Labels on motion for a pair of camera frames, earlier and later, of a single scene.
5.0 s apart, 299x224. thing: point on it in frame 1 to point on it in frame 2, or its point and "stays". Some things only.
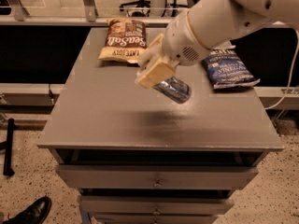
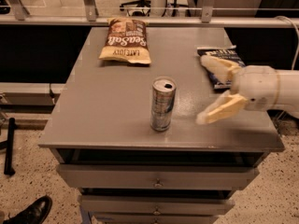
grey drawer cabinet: [132, 156] stays
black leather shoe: [34, 214] stays
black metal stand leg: [7, 161] stays
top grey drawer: [103, 176] stays
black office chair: [140, 7] stays
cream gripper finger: [153, 52] to [226, 105]
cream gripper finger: [153, 73] to [220, 67]
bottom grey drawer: [155, 218] stays
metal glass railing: [91, 5] stays
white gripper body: [181, 43] to [256, 87]
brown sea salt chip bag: [126, 40] stays
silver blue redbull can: [176, 89] to [163, 91]
